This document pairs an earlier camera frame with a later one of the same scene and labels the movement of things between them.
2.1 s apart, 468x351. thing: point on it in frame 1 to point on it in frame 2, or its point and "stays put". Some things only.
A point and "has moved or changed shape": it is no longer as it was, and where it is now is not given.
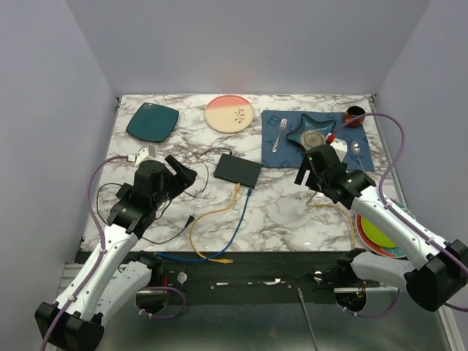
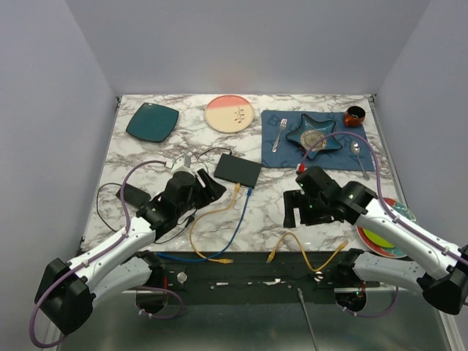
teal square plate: x=153 y=122 stays put
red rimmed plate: x=371 y=247 stays put
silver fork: x=283 y=123 stays put
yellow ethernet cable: x=333 y=208 has moved or changed shape
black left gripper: x=186 y=175 to x=210 y=192
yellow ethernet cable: x=218 y=261 stays put
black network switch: x=238 y=170 stays put
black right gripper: x=310 y=182 to x=295 y=198
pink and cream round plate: x=229 y=113 stays put
